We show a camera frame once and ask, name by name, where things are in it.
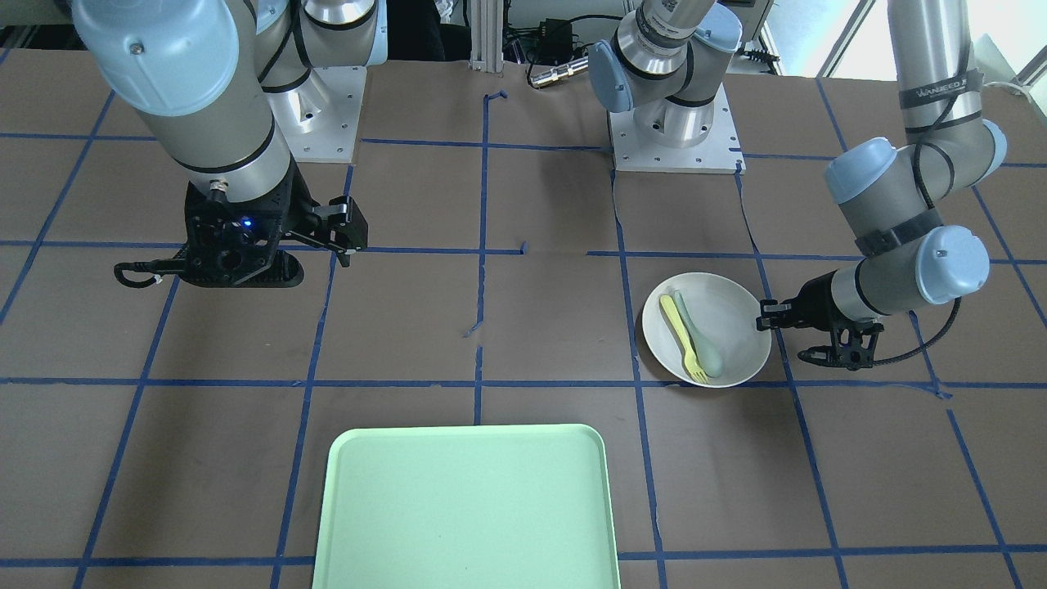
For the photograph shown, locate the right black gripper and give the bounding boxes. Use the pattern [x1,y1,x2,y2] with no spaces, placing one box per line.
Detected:
[180,163,369,290]

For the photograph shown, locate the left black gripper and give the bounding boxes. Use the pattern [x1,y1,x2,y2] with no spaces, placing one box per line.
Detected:
[756,272,856,331]

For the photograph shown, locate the white round plate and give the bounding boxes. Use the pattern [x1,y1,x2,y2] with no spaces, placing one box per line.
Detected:
[640,272,773,388]

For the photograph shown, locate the yellow plastic fork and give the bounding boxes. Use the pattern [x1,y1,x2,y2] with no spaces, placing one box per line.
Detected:
[658,291,711,384]

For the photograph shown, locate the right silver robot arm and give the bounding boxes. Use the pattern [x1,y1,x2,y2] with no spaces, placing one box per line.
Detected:
[69,1,389,290]

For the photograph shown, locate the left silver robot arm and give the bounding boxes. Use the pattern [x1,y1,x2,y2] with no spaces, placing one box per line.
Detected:
[588,1,1007,332]

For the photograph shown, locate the pale green plastic spoon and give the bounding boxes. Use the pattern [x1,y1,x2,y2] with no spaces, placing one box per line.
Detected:
[671,290,725,378]

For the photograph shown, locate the light green tray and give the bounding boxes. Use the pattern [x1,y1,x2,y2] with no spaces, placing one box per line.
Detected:
[312,424,621,588]

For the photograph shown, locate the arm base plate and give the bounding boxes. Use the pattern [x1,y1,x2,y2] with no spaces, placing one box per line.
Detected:
[266,66,367,164]
[607,87,747,174]

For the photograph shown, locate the aluminium frame post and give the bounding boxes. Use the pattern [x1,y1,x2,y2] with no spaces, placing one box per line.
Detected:
[466,0,505,77]

